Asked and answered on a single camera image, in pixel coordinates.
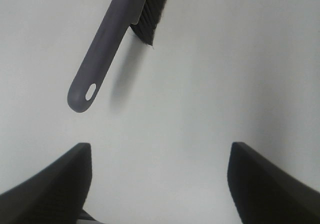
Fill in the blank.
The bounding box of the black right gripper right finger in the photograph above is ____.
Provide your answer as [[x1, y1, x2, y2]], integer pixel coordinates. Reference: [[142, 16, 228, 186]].
[[227, 142, 320, 224]]

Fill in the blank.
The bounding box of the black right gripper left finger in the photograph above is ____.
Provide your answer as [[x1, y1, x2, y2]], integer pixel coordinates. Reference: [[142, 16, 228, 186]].
[[0, 143, 92, 224]]

